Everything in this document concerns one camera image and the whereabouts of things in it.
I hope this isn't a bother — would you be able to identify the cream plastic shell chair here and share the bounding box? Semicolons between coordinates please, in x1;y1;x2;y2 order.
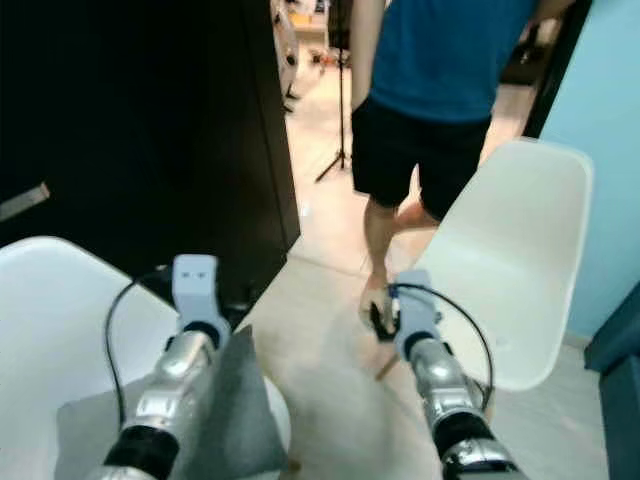
375;137;595;393

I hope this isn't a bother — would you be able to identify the white plastic shell chair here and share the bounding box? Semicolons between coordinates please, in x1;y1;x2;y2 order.
0;236;293;480

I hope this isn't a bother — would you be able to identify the dark wooden door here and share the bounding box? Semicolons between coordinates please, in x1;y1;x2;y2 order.
0;0;302;303

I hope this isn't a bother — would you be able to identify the black tripod stand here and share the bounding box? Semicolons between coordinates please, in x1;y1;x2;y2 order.
315;0;356;184

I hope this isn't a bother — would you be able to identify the dark blue cabinet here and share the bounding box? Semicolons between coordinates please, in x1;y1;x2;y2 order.
585;310;640;480

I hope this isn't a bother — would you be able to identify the person in blue shirt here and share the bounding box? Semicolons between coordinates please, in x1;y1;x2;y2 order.
348;0;577;331

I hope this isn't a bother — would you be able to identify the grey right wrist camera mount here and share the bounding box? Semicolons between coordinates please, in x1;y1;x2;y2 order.
393;269;444;341

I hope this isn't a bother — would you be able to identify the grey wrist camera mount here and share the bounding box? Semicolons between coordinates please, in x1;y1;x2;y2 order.
172;254;223;336
393;269;444;341

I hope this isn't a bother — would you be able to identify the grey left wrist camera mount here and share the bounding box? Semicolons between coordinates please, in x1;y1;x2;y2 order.
172;254;223;336

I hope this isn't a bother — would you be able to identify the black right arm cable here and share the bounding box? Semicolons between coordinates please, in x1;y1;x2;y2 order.
388;283;495;416

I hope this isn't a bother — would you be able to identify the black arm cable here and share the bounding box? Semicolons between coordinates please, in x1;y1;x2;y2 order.
104;268;177;427
388;283;495;416

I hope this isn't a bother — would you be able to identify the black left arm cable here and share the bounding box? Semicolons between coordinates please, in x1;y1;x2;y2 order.
104;268;177;427

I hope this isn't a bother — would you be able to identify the silver door lever handle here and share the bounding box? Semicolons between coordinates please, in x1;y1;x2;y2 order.
0;182;51;222

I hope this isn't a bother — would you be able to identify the black door frame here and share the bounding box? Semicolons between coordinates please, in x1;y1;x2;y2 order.
524;0;593;139

